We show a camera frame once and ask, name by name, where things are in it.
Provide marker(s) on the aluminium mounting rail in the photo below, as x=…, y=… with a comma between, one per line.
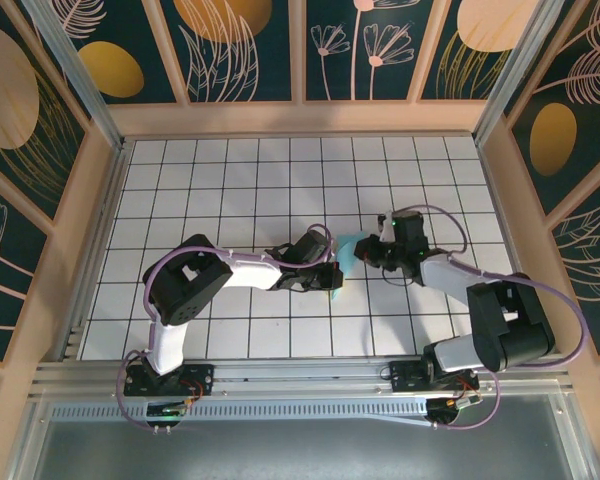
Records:
x=300, y=375

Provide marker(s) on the light blue paper sheet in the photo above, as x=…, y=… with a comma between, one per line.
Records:
x=347, y=260

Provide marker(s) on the grey metal sheet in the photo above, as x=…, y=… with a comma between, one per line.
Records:
x=300, y=450

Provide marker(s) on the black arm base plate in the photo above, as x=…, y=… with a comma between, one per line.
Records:
x=402, y=377
x=200, y=377

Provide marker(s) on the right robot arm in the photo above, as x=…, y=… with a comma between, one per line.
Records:
x=510, y=325

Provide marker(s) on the small circuit board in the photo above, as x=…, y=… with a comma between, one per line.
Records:
x=447, y=410
x=167, y=411

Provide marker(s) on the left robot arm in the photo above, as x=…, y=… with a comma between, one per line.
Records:
x=190, y=280

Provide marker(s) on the aluminium side rail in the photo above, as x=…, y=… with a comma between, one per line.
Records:
x=97, y=250

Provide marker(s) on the aluminium corner post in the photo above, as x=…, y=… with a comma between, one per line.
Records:
x=513, y=75
x=78, y=75

